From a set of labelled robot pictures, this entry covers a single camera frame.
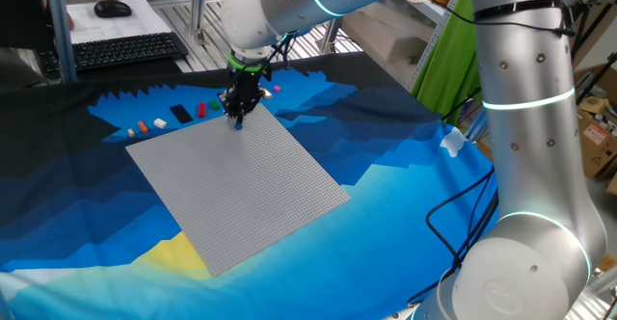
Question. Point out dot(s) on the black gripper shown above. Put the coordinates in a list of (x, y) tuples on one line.
[(248, 81)]

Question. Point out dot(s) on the long blue Lego brick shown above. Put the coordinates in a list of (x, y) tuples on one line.
[(238, 123)]

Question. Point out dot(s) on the green Lego brick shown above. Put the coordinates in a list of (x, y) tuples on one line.
[(215, 104)]

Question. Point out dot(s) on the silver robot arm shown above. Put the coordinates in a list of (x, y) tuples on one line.
[(525, 166)]

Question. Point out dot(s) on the yellow Lego brick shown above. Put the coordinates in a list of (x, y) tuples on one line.
[(268, 94)]

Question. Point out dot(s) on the red Lego brick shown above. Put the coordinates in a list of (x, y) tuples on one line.
[(201, 110)]

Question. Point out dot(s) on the black Lego plate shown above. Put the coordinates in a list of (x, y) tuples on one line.
[(181, 114)]

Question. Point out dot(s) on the white Lego brick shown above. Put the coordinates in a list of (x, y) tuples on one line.
[(160, 123)]

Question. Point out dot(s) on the grey Lego baseplate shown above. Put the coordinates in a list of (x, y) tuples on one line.
[(231, 190)]

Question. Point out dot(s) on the orange Lego brick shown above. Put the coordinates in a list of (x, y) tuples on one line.
[(142, 126)]

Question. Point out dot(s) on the small tan Lego brick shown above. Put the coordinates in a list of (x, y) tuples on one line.
[(131, 132)]

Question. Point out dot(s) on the white paper sheet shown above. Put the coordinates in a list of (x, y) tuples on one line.
[(140, 23)]

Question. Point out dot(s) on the black computer keyboard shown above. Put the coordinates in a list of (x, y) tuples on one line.
[(120, 50)]

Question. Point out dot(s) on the beige foam block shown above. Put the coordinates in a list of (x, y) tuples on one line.
[(385, 35)]

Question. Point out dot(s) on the black computer mouse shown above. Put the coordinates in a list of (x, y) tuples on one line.
[(113, 8)]

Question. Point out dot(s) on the blue mountain print tablecloth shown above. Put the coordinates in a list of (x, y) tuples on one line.
[(337, 262)]

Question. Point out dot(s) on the white perforated shelf upright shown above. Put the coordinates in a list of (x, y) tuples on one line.
[(434, 35)]

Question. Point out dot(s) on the green fabric sheet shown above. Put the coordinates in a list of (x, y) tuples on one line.
[(448, 69)]

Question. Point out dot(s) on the black monitor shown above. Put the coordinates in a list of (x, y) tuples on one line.
[(21, 7)]

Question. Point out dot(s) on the black tripod stand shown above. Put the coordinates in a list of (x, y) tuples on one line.
[(595, 45)]

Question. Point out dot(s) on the cardboard box with red label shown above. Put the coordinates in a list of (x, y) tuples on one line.
[(598, 141)]

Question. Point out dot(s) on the silver aluminium post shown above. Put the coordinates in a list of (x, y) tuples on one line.
[(198, 7)]

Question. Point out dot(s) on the blue and silver post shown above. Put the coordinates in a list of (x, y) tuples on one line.
[(59, 26)]

